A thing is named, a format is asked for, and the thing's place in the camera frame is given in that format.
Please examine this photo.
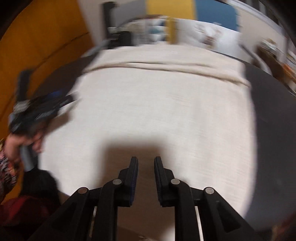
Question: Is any white deer print pillow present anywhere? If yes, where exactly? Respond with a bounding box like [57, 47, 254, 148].
[176, 19, 241, 58]

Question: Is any grey yellow blue armchair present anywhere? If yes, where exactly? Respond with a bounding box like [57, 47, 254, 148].
[83, 0, 273, 75]

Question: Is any person left forearm patterned sleeve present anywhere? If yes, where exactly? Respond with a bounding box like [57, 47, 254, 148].
[0, 139, 19, 202]

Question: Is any geometric triangle print pillow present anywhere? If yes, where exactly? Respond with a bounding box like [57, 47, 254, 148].
[130, 16, 168, 45]

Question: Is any wooden wardrobe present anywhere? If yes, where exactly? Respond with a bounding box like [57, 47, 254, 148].
[1, 1, 93, 138]

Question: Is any black handbag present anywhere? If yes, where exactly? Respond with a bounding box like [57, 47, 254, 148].
[108, 31, 133, 49]

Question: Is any cream knitted sweater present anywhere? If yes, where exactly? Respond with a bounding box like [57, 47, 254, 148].
[40, 44, 256, 240]

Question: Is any person left hand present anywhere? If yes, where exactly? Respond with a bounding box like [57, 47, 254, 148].
[4, 132, 44, 162]

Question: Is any wooden side table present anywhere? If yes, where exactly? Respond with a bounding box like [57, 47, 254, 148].
[255, 45, 295, 91]

